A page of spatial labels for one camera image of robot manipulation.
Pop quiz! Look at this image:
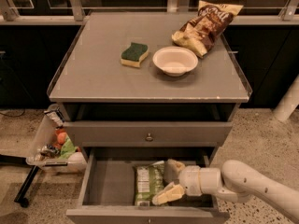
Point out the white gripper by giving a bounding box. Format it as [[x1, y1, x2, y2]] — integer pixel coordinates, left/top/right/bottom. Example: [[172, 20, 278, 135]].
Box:
[[152, 159, 223, 205]]

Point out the green jalapeno chip bag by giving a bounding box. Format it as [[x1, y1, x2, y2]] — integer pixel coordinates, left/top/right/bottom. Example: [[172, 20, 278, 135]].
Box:
[[134, 161, 164, 206]]

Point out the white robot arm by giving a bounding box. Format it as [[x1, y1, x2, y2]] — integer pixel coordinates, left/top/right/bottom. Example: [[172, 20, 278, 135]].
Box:
[[153, 81, 299, 224]]

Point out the open grey middle drawer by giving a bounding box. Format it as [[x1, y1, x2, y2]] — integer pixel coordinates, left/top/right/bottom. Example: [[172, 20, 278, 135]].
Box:
[[66, 147, 229, 224]]

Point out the grey drawer cabinet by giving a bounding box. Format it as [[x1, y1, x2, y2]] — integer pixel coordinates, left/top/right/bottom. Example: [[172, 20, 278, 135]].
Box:
[[46, 12, 253, 224]]

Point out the closed grey top drawer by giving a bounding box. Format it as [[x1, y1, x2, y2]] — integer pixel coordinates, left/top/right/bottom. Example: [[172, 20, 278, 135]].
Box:
[[64, 121, 232, 147]]

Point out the brown and cream chip bag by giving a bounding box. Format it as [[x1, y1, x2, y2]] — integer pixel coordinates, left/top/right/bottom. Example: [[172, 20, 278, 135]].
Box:
[[172, 0, 243, 58]]

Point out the green cloth in bin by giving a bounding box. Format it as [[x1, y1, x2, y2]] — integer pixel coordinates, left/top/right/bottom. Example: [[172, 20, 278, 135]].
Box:
[[60, 138, 78, 159]]

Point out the orange round object in bin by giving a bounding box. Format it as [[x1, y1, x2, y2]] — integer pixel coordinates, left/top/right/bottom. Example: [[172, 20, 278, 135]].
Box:
[[57, 133, 67, 145]]

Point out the white paper bowl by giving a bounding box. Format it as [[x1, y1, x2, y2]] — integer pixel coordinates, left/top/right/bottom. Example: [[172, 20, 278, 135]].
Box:
[[152, 47, 198, 77]]

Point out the clear plastic storage bin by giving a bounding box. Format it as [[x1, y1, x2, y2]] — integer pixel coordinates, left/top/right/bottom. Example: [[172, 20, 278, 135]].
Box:
[[26, 104, 87, 173]]

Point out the green and yellow sponge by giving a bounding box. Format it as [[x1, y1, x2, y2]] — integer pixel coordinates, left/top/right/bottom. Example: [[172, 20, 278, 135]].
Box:
[[121, 42, 149, 67]]

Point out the black wheeled stand leg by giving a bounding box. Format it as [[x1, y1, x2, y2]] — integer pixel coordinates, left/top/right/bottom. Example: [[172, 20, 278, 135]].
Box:
[[0, 155, 39, 208]]

